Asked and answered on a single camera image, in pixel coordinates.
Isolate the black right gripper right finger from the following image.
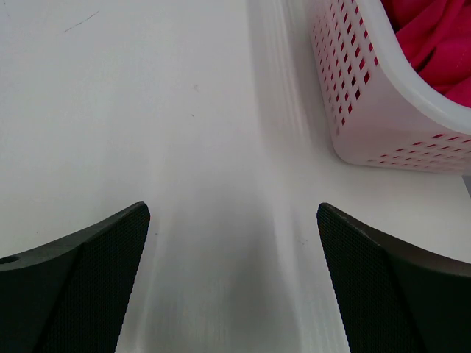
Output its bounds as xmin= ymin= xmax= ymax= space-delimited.
xmin=316 ymin=203 xmax=470 ymax=353

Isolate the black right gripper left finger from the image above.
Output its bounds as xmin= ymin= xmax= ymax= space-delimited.
xmin=1 ymin=202 xmax=150 ymax=353

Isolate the white perforated plastic basket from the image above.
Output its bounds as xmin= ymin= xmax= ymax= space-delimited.
xmin=309 ymin=0 xmax=470 ymax=175

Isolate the magenta pink t-shirt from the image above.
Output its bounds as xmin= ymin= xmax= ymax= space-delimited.
xmin=382 ymin=0 xmax=470 ymax=107

